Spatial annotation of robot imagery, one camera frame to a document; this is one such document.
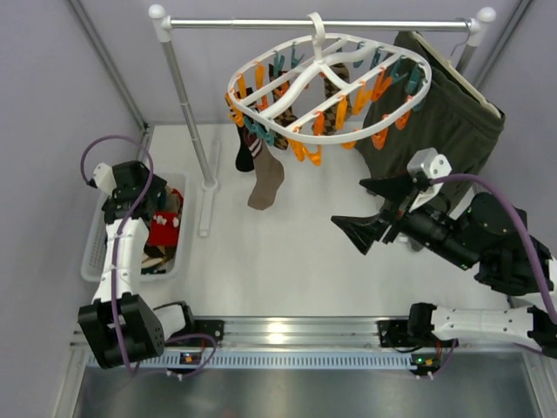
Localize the red sock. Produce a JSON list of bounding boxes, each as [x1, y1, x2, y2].
[[147, 211, 180, 247]]

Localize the white oval clip hanger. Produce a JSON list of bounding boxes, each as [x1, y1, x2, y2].
[[225, 13, 433, 165]]

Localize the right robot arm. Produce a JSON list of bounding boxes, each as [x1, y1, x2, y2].
[[331, 174, 556, 358]]

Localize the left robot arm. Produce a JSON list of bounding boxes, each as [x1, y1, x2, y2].
[[77, 160, 195, 369]]

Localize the white hanger with metal hook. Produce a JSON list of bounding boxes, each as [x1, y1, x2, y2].
[[412, 7, 502, 119]]

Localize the white laundry basket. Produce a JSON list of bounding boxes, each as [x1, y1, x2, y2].
[[81, 171, 193, 283]]

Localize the olive green shorts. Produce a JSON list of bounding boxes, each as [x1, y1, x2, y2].
[[355, 31, 506, 179]]

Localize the brown striped sock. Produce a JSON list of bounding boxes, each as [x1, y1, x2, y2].
[[245, 133, 285, 211]]

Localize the black sock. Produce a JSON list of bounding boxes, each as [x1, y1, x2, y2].
[[234, 86, 262, 174]]

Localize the brown argyle sock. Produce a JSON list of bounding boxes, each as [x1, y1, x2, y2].
[[267, 64, 299, 152], [324, 63, 350, 136]]

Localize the white metal clothes rack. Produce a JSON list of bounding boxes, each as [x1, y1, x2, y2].
[[147, 3, 497, 239]]

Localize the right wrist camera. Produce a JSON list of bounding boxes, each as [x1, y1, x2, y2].
[[406, 147, 452, 212]]

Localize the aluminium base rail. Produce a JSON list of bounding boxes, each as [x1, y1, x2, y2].
[[69, 313, 545, 371]]

